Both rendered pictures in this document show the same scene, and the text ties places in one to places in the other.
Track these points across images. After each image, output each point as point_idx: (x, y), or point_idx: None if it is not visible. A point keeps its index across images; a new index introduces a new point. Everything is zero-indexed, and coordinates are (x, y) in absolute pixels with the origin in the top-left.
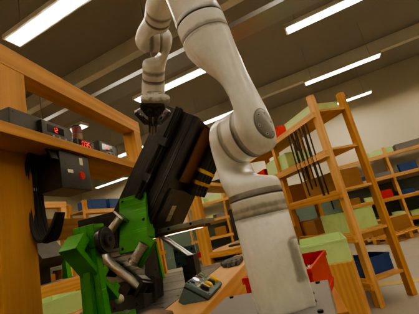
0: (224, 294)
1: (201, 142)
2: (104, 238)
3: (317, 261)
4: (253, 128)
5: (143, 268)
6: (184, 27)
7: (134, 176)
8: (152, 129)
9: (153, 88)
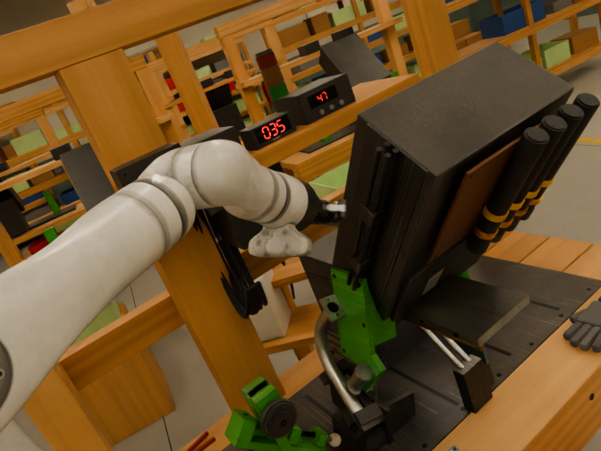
0: None
1: (469, 192)
2: (273, 427)
3: None
4: None
5: (374, 389)
6: None
7: (343, 238)
8: (326, 224)
9: (266, 225)
